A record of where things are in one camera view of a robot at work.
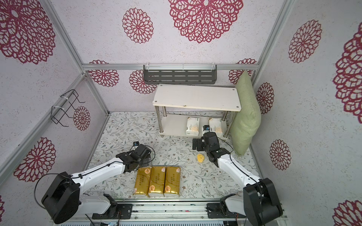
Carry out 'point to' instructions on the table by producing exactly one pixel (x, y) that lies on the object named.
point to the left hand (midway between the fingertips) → (142, 161)
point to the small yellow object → (200, 157)
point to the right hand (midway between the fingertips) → (199, 138)
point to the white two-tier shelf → (174, 103)
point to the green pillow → (246, 121)
